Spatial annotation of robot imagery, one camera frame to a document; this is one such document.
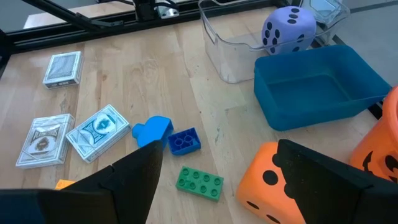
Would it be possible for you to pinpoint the yellow eight-stud brick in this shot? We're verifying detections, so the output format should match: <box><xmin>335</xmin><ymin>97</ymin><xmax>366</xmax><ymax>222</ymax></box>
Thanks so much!
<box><xmin>54</xmin><ymin>179</ymin><xmax>77</xmax><ymax>191</ymax></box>

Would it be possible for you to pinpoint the purple foam die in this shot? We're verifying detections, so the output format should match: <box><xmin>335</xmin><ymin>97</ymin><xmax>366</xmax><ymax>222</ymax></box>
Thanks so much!
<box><xmin>261</xmin><ymin>5</ymin><xmax>317</xmax><ymax>56</ymax></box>

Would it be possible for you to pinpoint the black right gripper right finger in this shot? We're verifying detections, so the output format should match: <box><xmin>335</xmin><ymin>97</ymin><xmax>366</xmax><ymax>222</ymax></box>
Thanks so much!
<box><xmin>276</xmin><ymin>139</ymin><xmax>398</xmax><ymax>224</ymax></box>

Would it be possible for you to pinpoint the blue heart-shaped block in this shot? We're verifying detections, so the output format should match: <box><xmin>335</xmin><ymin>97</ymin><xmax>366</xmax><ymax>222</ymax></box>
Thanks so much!
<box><xmin>131</xmin><ymin>115</ymin><xmax>174</xmax><ymax>149</ymax></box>

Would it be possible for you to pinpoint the card deck blue print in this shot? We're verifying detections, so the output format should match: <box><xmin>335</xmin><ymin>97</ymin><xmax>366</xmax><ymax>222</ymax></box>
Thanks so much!
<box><xmin>65</xmin><ymin>104</ymin><xmax>132</xmax><ymax>164</ymax></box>

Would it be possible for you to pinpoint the small dark blue brick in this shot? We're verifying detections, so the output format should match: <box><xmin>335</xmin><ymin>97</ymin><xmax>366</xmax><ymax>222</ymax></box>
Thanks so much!
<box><xmin>167</xmin><ymin>126</ymin><xmax>202</xmax><ymax>156</ymax></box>

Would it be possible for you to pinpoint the clear plastic bin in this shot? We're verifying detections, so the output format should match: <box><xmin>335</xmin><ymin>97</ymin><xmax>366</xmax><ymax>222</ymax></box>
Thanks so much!
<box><xmin>198</xmin><ymin>0</ymin><xmax>351</xmax><ymax>84</ymax></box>

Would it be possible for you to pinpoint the orange pumpkin bucket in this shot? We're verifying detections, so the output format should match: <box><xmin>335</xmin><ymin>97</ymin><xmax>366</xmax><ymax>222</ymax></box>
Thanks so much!
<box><xmin>349</xmin><ymin>85</ymin><xmax>398</xmax><ymax>184</ymax></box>

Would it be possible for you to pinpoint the orange foam die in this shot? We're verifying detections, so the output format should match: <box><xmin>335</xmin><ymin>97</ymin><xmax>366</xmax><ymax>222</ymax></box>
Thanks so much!
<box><xmin>235</xmin><ymin>141</ymin><xmax>307</xmax><ymax>224</ymax></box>

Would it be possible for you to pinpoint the green eight-stud brick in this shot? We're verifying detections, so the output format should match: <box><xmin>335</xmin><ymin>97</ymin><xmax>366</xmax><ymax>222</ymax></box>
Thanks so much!
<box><xmin>175</xmin><ymin>165</ymin><xmax>224</xmax><ymax>202</ymax></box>

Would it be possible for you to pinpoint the card deck brown print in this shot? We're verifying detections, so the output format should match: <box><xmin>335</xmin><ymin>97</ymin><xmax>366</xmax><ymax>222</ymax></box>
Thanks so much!
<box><xmin>15</xmin><ymin>113</ymin><xmax>76</xmax><ymax>170</ymax></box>

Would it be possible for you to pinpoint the teal plastic bin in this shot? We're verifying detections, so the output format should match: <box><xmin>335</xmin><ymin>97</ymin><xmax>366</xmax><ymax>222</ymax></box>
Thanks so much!
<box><xmin>253</xmin><ymin>44</ymin><xmax>392</xmax><ymax>131</ymax></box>

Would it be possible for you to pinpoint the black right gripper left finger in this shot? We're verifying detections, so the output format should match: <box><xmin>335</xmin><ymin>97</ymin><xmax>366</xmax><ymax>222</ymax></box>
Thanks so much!
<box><xmin>37</xmin><ymin>140</ymin><xmax>164</xmax><ymax>224</ymax></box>

